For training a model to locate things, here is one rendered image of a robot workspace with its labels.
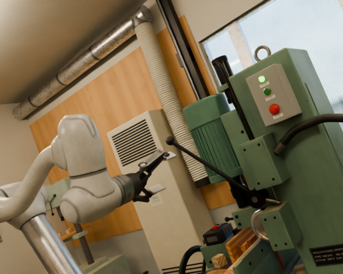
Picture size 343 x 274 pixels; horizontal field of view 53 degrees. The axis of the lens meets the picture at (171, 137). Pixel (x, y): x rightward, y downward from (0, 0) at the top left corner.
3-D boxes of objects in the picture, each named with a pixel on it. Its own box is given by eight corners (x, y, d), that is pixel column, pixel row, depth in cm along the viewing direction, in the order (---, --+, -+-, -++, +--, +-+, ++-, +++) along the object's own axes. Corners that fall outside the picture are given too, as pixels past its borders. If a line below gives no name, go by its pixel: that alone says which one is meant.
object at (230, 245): (256, 241, 142) (248, 223, 143) (259, 240, 141) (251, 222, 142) (232, 265, 126) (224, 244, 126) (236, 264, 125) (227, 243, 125)
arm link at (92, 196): (128, 210, 96) (117, 164, 96) (84, 232, 84) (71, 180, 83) (102, 211, 103) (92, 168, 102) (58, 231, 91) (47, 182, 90)
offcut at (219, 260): (227, 263, 129) (224, 253, 130) (220, 268, 127) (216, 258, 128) (222, 262, 132) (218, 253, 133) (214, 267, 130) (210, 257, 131)
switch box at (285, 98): (272, 124, 108) (252, 78, 109) (302, 112, 101) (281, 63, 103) (265, 127, 103) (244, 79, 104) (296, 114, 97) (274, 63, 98)
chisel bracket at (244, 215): (246, 226, 136) (238, 206, 137) (279, 220, 127) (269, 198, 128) (238, 234, 130) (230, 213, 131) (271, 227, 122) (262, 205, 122)
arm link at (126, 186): (126, 189, 95) (140, 183, 100) (104, 172, 100) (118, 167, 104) (118, 214, 99) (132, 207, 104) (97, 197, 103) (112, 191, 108)
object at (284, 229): (283, 240, 112) (268, 205, 113) (303, 236, 108) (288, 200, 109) (272, 252, 105) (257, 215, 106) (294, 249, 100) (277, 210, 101)
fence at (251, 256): (297, 216, 154) (292, 204, 154) (300, 215, 153) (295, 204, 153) (238, 284, 107) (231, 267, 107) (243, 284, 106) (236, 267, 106)
